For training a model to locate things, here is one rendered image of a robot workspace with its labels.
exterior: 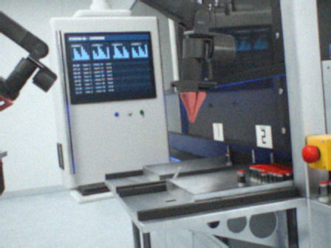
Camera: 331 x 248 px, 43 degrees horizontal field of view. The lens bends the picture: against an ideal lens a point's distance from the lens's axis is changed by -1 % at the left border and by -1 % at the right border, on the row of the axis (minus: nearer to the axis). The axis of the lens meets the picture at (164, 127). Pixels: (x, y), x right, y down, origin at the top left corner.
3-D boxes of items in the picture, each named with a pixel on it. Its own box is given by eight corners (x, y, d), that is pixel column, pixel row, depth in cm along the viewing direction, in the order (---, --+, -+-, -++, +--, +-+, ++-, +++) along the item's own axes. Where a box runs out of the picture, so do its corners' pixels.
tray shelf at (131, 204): (223, 167, 170) (222, 162, 170) (332, 201, 103) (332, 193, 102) (104, 183, 158) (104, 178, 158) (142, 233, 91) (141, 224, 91)
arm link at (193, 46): (179, 37, 105) (187, 32, 100) (205, 39, 107) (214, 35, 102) (179, 64, 106) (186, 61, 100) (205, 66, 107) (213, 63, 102)
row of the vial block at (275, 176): (256, 180, 127) (254, 164, 127) (287, 190, 109) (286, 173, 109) (249, 181, 126) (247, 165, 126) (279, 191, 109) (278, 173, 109)
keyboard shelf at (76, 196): (159, 179, 203) (159, 173, 203) (185, 187, 177) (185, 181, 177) (66, 194, 186) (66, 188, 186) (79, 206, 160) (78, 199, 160)
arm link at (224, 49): (184, 12, 106) (195, 9, 98) (226, 17, 109) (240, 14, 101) (181, 60, 108) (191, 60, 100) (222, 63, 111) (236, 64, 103)
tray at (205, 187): (270, 176, 132) (270, 164, 132) (320, 190, 107) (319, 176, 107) (166, 190, 124) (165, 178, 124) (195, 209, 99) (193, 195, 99)
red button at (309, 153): (314, 161, 95) (313, 143, 95) (325, 162, 91) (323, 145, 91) (300, 162, 94) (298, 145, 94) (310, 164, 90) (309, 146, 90)
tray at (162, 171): (227, 164, 165) (227, 155, 165) (258, 172, 140) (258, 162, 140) (142, 175, 157) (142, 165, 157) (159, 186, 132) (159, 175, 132)
